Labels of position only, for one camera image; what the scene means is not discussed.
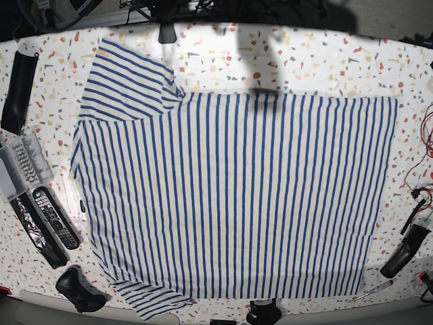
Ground blue white striped t-shirt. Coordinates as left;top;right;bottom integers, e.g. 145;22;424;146
71;38;398;321

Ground black clamp top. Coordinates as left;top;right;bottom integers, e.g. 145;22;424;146
158;23;177;44

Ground black remote control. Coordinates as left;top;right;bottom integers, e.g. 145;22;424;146
32;186;81;250

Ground black game controller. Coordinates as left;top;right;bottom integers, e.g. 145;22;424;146
55;267;107;313

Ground clear plastic screw box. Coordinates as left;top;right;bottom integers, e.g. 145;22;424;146
1;132;53;203

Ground black foil pouch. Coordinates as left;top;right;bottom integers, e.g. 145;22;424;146
10;193;68;269

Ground black tube left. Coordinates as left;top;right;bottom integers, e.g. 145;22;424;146
1;51;39;135

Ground red tipped screwdriver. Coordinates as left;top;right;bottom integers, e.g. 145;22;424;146
352;280;394;301

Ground red clip left edge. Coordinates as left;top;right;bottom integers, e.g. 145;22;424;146
0;286;11;299

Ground red and black wires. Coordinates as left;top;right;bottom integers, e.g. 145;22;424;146
402;103;433;213

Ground black handle right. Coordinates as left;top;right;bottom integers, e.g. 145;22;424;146
380;225;431;279

